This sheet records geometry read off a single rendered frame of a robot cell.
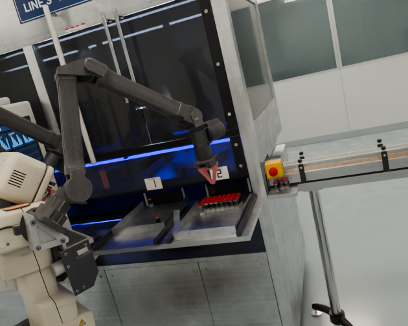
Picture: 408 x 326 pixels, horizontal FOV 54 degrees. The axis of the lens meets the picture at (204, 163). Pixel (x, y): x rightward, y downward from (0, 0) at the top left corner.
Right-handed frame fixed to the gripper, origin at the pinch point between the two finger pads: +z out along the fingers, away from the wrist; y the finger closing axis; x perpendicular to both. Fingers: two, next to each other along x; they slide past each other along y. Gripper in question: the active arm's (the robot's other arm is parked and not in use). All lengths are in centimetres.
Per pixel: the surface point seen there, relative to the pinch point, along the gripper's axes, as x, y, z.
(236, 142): -2.3, 37.5, -4.1
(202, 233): 10.0, -0.7, 19.6
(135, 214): 56, 32, 19
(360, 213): -46, 207, 118
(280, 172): -18.4, 36.6, 13.2
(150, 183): 45, 37, 6
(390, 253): -60, 133, 117
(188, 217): 22.2, 17.4, 19.4
